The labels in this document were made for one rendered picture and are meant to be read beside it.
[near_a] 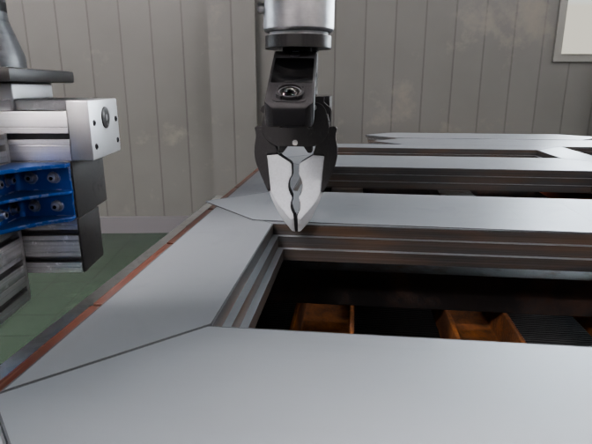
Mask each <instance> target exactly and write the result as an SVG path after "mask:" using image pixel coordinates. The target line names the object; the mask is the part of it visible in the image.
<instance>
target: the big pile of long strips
mask: <svg viewBox="0 0 592 444"><path fill-rule="evenodd" d="M366 137H367V141H368V143H369V144H446V145H517V146H561V147H565V148H567V149H570V150H574V151H577V152H582V153H586V154H588V155H591V156H592V137H584V136H571V135H558V134H473V133H381V134H371V135H366Z"/></svg>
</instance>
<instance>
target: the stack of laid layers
mask: <svg viewBox="0 0 592 444"><path fill-rule="evenodd" d="M337 155H381V156H440V157H498V158H556V159H559V158H557V157H555V156H552V155H550V154H547V153H544V152H540V151H536V150H471V149H405V148H340V147H337ZM326 188H358V189H437V190H476V191H515V192H554V193H590V194H592V172H589V171H539V170H490V169H440V168H390V167H340V166H335V168H334V170H333V172H332V175H331V176H330V178H329V182H328V184H327V186H326ZM267 222H269V223H271V224H273V225H272V227H271V228H270V230H269V231H268V233H267V235H266V236H265V238H264V240H263V242H262V243H261V245H260V247H259V248H258V249H257V251H256V252H255V255H254V256H253V258H252V260H251V261H250V263H249V265H248V267H247V268H246V269H245V271H244V273H243V274H242V276H241V278H240V280H239V281H238V283H237V285H236V286H235V287H234V289H233V291H232V293H231V294H230V296H229V298H228V299H227V301H226V303H225V305H224V306H223V307H222V309H221V311H220V312H219V314H218V316H217V318H216V319H215V321H214V323H213V324H212V325H211V326H220V327H236V328H253V329H254V328H255V326H256V324H257V322H258V320H259V317H260V315H261V312H262V311H263V307H264V305H265V302H266V300H267V299H268V296H269V294H270V290H271V288H272V286H273V284H274V281H275V279H276V277H277V274H278V271H279V269H280V267H281V264H282V262H283V260H292V261H315V262H337V263H381V264H404V265H427V266H449V267H472V268H495V269H517V270H563V271H585V272H592V233H559V232H535V231H510V230H486V229H462V228H438V227H413V226H366V225H343V224H319V223H307V225H306V226H305V227H304V228H303V229H302V230H301V231H300V232H297V231H295V232H294V231H292V230H291V229H290V228H289V226H288V225H287V224H286V223H285V222H281V221H267Z"/></svg>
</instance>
